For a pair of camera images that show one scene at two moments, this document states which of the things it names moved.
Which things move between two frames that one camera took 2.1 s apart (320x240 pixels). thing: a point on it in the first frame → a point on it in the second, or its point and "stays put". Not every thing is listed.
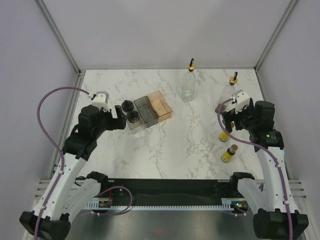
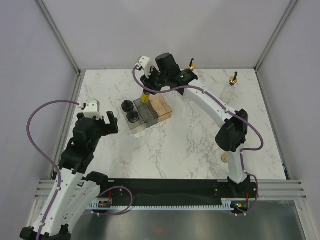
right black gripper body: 244,118 → 156,81
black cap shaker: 127,105 stays put
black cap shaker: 133,116 stays put
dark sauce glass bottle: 228,92 stays put
